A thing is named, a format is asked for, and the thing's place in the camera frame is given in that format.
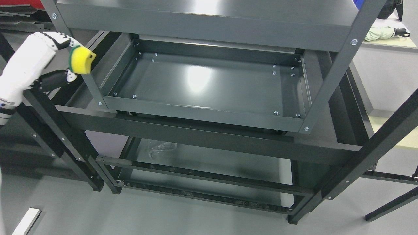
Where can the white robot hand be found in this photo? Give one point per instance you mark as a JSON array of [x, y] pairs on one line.
[[54, 80]]

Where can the green yellow sponge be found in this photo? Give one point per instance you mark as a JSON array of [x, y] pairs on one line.
[[81, 59]]

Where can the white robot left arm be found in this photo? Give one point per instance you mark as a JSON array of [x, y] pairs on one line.
[[5, 112]]

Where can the dark grey shelf cart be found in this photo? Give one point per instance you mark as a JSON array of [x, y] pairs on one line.
[[269, 64]]

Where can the black metal shelf rack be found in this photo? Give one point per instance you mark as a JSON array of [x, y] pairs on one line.
[[245, 167]]

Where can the clear plastic bag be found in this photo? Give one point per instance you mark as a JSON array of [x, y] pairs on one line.
[[156, 148]]

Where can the white floor bar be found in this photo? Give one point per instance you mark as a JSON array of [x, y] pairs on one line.
[[27, 221]]

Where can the light green folded umbrella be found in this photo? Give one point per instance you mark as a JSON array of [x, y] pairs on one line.
[[376, 33]]

